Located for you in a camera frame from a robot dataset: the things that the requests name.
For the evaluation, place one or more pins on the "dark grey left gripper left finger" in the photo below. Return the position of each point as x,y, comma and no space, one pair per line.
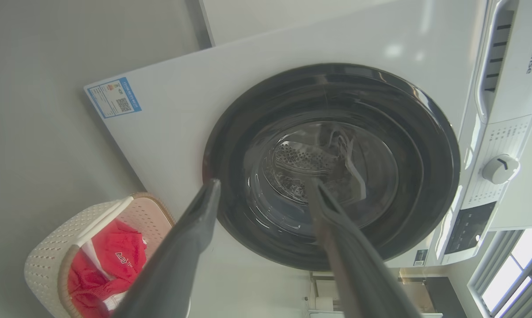
173,260

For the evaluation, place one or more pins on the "dark wooden cabinet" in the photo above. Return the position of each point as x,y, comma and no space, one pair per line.
438,296

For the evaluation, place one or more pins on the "blue energy label sticker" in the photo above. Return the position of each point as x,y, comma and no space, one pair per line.
114,97

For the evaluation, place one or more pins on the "white washer control knob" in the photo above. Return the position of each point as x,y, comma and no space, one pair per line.
499,168

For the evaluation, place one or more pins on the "clothing inside washer drum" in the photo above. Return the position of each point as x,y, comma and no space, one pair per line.
336,152

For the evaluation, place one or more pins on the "white woven laundry basket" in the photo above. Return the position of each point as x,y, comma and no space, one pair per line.
54,256

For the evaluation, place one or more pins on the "white front-load washing machine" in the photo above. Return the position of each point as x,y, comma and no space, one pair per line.
292,132

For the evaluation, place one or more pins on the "white framed window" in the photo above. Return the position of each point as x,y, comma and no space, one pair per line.
513,274

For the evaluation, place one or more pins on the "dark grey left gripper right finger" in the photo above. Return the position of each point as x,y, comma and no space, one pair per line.
359,265

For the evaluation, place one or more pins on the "black round washer door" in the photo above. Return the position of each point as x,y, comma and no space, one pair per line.
336,163

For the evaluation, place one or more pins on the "red garment with white logo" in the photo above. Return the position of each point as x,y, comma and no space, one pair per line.
111,265

